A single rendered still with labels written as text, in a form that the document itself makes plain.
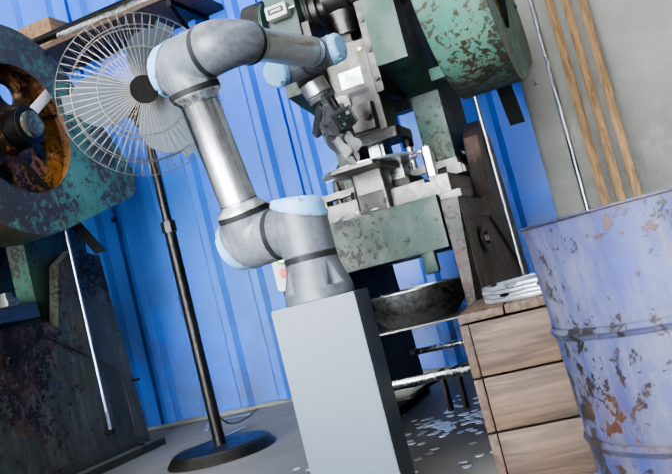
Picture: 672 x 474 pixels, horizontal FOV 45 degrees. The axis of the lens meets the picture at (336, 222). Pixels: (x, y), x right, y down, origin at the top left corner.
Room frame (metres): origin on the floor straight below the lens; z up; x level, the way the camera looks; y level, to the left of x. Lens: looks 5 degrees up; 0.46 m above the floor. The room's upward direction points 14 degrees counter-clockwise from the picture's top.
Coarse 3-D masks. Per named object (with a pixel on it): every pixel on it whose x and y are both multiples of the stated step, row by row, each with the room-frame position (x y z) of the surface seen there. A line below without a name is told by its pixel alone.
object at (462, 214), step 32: (480, 128) 2.70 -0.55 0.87; (480, 160) 2.59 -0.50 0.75; (448, 192) 2.12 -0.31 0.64; (480, 192) 2.57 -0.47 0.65; (448, 224) 2.10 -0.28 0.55; (480, 224) 2.31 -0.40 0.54; (512, 224) 2.82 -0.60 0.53; (480, 256) 2.19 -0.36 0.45; (512, 256) 2.68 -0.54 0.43; (480, 288) 2.09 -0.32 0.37
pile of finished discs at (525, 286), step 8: (512, 280) 1.91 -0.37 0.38; (520, 280) 1.77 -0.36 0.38; (528, 280) 1.65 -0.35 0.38; (536, 280) 1.64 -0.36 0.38; (488, 288) 1.74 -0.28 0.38; (496, 288) 1.71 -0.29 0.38; (504, 288) 1.69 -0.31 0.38; (512, 288) 1.67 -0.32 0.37; (520, 288) 1.66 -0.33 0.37; (528, 288) 1.74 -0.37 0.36; (536, 288) 1.65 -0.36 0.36; (488, 296) 1.75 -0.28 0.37; (496, 296) 1.71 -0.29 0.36; (504, 296) 1.71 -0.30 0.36; (512, 296) 1.78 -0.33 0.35; (520, 296) 1.66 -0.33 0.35; (528, 296) 1.66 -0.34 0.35
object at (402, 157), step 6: (378, 156) 2.20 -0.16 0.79; (384, 156) 2.20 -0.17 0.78; (390, 156) 2.21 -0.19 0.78; (396, 156) 2.23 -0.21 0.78; (402, 156) 2.26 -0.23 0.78; (414, 156) 2.32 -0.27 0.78; (396, 162) 2.35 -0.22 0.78; (402, 162) 2.38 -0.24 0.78; (324, 180) 2.34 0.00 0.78; (330, 180) 2.42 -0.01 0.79; (336, 180) 2.41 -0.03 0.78; (342, 180) 2.44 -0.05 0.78
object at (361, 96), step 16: (352, 48) 2.37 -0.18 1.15; (352, 64) 2.37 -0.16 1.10; (368, 64) 2.36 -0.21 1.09; (336, 80) 2.40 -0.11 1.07; (352, 80) 2.38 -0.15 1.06; (368, 80) 2.36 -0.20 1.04; (336, 96) 2.40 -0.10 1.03; (352, 96) 2.38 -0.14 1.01; (368, 96) 2.37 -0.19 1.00; (384, 96) 2.39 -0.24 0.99; (368, 112) 2.33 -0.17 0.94; (384, 112) 2.36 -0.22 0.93; (368, 128) 2.34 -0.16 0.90; (384, 128) 2.37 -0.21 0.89
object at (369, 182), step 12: (348, 168) 2.18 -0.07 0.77; (360, 168) 2.20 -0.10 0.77; (372, 168) 2.26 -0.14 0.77; (384, 168) 2.30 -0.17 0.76; (396, 168) 2.39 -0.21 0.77; (360, 180) 2.30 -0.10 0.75; (372, 180) 2.29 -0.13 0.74; (384, 180) 2.28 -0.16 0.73; (360, 192) 2.30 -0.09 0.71; (372, 192) 2.29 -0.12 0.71; (384, 192) 2.28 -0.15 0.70; (360, 204) 2.30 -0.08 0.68; (372, 204) 2.29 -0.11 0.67; (384, 204) 2.28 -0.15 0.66
